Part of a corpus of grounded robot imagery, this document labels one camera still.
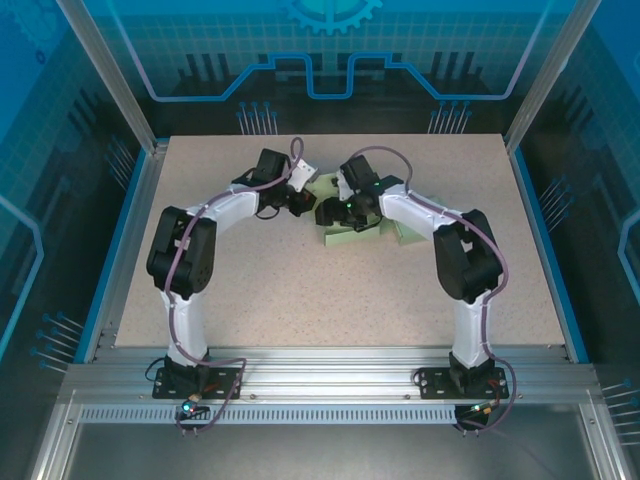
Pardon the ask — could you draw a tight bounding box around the blue side panel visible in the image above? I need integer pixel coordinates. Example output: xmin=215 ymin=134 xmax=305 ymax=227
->
xmin=510 ymin=145 xmax=590 ymax=364
xmin=73 ymin=149 xmax=151 ymax=364

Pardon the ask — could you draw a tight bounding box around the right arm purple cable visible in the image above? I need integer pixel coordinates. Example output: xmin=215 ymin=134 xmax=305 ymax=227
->
xmin=342 ymin=145 xmax=521 ymax=437

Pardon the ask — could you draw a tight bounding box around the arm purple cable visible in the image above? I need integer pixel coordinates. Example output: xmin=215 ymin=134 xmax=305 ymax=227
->
xmin=342 ymin=145 xmax=521 ymax=437
xmin=164 ymin=136 xmax=307 ymax=437

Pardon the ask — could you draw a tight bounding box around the aluminium side rail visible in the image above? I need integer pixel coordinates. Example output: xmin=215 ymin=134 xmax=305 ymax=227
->
xmin=82 ymin=142 xmax=169 ymax=364

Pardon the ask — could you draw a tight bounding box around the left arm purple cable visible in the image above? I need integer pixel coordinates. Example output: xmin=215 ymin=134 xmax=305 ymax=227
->
xmin=164 ymin=136 xmax=307 ymax=437

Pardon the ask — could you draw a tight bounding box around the aluminium frame post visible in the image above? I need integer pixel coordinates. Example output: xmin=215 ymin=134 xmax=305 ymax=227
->
xmin=503 ymin=0 xmax=604 ymax=154
xmin=53 ymin=0 xmax=170 ymax=155

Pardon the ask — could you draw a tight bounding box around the aluminium frame rail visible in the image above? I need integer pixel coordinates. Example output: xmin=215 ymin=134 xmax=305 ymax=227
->
xmin=59 ymin=344 xmax=599 ymax=407

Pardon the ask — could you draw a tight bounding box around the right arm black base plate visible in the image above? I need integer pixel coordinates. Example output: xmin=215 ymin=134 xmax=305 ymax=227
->
xmin=416 ymin=366 xmax=511 ymax=401

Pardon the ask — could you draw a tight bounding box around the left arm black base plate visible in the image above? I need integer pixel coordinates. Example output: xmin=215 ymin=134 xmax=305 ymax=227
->
xmin=152 ymin=366 xmax=246 ymax=401

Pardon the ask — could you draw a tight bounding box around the slotted grey cable duct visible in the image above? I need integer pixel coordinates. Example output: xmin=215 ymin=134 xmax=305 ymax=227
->
xmin=78 ymin=404 xmax=461 ymax=426

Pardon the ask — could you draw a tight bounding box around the small lit cable connector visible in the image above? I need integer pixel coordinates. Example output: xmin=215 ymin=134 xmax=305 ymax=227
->
xmin=467 ymin=399 xmax=501 ymax=421
xmin=179 ymin=394 xmax=209 ymax=419

